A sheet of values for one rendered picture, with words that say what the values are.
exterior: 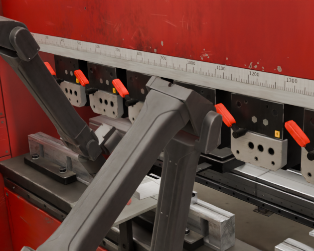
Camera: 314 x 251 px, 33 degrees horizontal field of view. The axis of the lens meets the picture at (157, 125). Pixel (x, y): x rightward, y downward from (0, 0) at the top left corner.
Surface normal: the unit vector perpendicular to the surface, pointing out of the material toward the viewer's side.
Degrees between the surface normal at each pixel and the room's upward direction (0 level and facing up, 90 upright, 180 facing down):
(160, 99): 39
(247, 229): 0
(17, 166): 0
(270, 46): 90
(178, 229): 102
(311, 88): 90
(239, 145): 90
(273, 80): 90
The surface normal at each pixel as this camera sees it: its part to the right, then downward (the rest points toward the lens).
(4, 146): 0.66, 0.21
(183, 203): 0.77, 0.36
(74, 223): -0.26, -0.53
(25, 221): -0.75, 0.25
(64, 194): -0.05, -0.95
